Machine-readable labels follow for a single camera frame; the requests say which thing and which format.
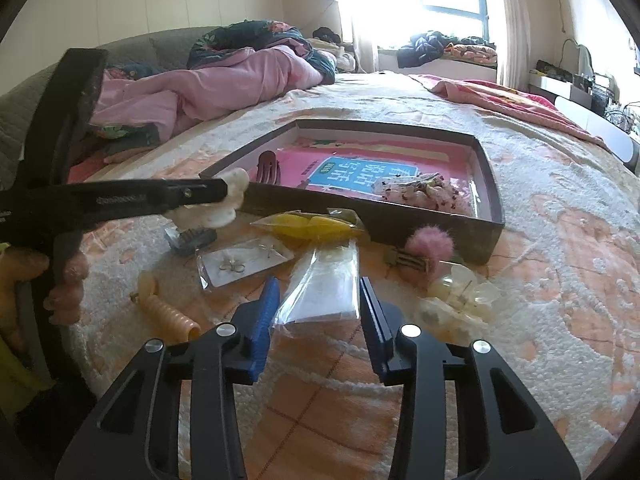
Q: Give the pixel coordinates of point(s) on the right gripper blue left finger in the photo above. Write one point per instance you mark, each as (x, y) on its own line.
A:
(253, 321)

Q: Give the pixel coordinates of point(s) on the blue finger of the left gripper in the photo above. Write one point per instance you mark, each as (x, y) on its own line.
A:
(81, 205)

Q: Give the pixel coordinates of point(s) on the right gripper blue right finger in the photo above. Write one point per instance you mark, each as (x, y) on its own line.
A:
(380, 323)

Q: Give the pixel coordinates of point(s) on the long clear plastic bag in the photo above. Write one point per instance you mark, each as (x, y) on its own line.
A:
(323, 287)

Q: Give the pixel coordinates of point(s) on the clear bag of pearl clips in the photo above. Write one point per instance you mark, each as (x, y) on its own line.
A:
(459, 305)

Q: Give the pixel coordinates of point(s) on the earrings card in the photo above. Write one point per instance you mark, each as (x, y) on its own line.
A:
(218, 268)

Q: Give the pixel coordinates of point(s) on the pink pom-pom hair clip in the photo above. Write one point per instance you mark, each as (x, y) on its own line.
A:
(423, 252)

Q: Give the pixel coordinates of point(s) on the small dark comb clip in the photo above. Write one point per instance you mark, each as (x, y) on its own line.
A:
(187, 243)

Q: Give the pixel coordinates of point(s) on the yellow item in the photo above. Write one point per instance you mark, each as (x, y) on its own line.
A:
(336, 225)

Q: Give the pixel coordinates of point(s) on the white hair claw clip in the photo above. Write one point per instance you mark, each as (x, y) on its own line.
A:
(216, 215)

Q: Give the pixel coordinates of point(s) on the person's left hand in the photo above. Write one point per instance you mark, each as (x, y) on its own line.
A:
(63, 301)

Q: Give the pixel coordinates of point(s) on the pink quilt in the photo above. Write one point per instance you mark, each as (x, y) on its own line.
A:
(173, 101)

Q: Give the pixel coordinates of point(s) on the dark shallow box with pink base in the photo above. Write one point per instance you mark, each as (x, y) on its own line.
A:
(328, 164)

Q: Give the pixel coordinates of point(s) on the dark red hair claw clip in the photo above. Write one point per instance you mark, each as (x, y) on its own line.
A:
(268, 169)

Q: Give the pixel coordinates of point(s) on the dark floral blanket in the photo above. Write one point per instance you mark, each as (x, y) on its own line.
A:
(224, 42)

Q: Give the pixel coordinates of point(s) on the red pink blanket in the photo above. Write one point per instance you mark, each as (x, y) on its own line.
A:
(507, 101)

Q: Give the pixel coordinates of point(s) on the clothes pile on window sill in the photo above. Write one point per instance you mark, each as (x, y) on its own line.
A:
(428, 47)

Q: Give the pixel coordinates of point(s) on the white curtain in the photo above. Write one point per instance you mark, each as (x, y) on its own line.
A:
(514, 45)

